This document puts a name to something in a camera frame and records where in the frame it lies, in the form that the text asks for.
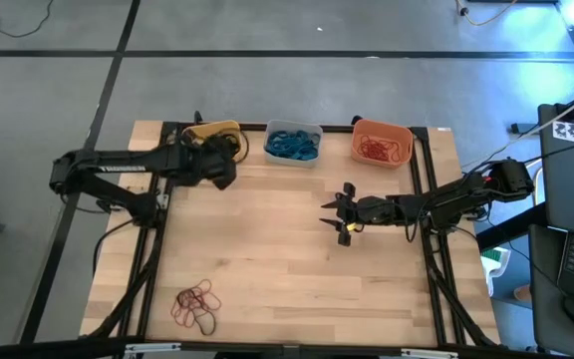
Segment white plastic basket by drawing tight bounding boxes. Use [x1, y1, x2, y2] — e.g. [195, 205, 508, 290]
[264, 119, 325, 169]

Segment black aluminium table frame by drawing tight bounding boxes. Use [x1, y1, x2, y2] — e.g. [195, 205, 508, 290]
[80, 119, 497, 350]

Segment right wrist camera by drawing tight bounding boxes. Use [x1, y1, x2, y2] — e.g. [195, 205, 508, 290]
[361, 197, 396, 225]

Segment pile of cables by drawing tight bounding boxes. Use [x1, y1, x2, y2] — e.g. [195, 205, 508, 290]
[357, 137, 381, 160]

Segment black cable loop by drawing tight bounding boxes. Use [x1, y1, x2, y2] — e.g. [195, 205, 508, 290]
[404, 208, 421, 244]

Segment silver aluminium bar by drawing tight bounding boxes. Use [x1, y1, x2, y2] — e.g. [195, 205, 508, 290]
[400, 348, 460, 359]
[125, 342, 182, 356]

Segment yellow plastic basket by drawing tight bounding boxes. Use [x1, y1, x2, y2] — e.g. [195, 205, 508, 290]
[180, 120, 243, 165]

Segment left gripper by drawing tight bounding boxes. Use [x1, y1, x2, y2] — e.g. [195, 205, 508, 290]
[179, 133, 239, 191]

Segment white and green object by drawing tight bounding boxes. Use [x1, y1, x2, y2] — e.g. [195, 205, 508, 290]
[480, 246, 511, 298]

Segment blue bands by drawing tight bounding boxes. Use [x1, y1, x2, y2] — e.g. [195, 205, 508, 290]
[286, 130, 321, 151]

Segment orange plastic basket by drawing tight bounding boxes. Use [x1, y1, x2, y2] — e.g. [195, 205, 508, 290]
[350, 118, 414, 170]

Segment beige floor cable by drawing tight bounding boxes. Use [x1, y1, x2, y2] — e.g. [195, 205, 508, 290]
[455, 0, 520, 27]

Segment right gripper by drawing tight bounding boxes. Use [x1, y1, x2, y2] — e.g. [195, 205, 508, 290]
[318, 181, 404, 247]

